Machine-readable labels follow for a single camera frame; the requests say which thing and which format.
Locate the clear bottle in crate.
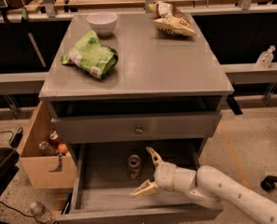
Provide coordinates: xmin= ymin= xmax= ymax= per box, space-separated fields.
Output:
xmin=38 ymin=141 xmax=56 ymax=156

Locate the clear sanitizer pump bottle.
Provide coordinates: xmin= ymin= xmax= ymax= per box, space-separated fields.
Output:
xmin=256 ymin=46 xmax=275 ymax=69

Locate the grey drawer cabinet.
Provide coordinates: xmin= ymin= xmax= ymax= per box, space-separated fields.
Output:
xmin=39 ymin=12 xmax=233 ymax=152

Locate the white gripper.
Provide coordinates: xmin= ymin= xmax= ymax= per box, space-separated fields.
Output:
xmin=130 ymin=147 xmax=196 ymax=198

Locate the black chair base leg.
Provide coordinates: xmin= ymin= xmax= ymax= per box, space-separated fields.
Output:
xmin=260 ymin=175 xmax=277 ymax=192

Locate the red white can in crate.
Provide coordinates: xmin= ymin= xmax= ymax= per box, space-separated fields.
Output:
xmin=49 ymin=132 xmax=61 ymax=146

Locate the white bowl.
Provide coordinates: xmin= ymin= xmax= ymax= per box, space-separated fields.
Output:
xmin=87 ymin=11 xmax=118 ymax=36

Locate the grey top drawer with knob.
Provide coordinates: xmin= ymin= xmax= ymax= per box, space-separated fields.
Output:
xmin=52 ymin=112 xmax=221 ymax=144

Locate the wooden crate on floor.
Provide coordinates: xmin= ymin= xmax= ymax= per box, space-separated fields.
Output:
xmin=18 ymin=102 xmax=76 ymax=189

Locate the black power adapter with cable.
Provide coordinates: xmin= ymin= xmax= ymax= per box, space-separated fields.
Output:
xmin=0 ymin=127 xmax=23 ymax=148

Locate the open grey middle drawer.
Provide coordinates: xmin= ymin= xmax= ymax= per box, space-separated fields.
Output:
xmin=58 ymin=140 xmax=223 ymax=224

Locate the clear plastic water bottle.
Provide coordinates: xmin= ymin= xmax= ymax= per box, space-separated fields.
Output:
xmin=30 ymin=202 xmax=52 ymax=224

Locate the yellow brown chip bag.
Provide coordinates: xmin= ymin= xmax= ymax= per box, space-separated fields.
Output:
xmin=148 ymin=1 xmax=196 ymax=36

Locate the orange fruit in crate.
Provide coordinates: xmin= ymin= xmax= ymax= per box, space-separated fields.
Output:
xmin=58 ymin=143 xmax=68 ymax=155

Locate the green chip bag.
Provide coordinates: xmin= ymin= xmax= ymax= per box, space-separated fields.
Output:
xmin=61 ymin=30 xmax=118 ymax=79

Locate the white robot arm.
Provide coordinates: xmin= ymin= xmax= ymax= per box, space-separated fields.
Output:
xmin=130 ymin=147 xmax=277 ymax=224

